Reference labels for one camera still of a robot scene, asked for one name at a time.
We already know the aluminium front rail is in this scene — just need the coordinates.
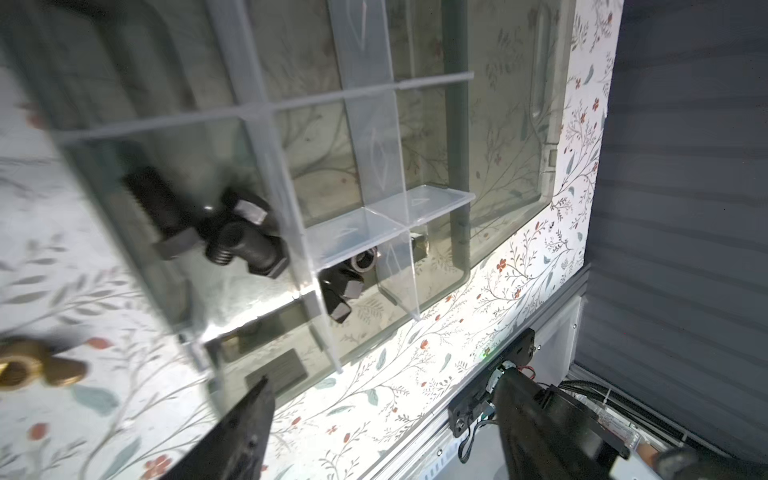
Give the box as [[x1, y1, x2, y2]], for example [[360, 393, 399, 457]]
[[362, 265, 590, 479]]

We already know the brass wing nut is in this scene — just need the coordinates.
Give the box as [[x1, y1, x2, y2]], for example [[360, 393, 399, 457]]
[[1, 338, 89, 391]]

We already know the black hex bolt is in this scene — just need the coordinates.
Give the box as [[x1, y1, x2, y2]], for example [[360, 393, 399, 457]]
[[122, 167, 201, 260], [200, 186, 289, 279]]

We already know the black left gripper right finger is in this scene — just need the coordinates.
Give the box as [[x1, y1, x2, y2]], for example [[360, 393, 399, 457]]
[[493, 369, 612, 479]]

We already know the small black nut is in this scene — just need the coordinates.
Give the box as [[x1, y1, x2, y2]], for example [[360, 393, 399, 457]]
[[346, 247, 378, 274], [319, 265, 364, 324]]

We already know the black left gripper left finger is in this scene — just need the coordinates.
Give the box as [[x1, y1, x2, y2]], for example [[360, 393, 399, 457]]
[[163, 377, 275, 480]]

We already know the translucent green organizer box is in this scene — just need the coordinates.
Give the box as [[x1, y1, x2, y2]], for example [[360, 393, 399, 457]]
[[1, 1, 576, 411]]

